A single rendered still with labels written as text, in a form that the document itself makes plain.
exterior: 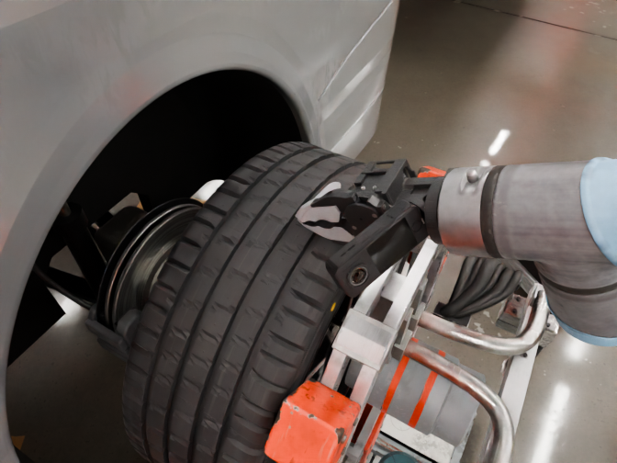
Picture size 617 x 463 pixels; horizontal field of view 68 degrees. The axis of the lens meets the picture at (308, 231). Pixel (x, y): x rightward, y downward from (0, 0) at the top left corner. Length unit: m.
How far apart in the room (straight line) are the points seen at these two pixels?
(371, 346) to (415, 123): 2.43
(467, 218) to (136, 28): 0.40
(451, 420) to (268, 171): 0.49
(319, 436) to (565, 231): 0.32
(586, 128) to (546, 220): 2.86
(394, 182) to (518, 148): 2.42
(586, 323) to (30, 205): 0.57
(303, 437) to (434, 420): 0.32
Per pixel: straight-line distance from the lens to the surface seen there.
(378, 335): 0.58
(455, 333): 0.74
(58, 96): 0.53
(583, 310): 0.51
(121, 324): 0.89
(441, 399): 0.80
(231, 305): 0.59
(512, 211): 0.43
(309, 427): 0.53
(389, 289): 0.66
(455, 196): 0.45
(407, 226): 0.48
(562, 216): 0.42
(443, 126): 2.95
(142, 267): 0.89
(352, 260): 0.46
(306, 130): 1.02
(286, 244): 0.59
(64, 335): 2.10
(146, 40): 0.59
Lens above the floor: 1.62
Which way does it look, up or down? 48 degrees down
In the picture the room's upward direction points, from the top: straight up
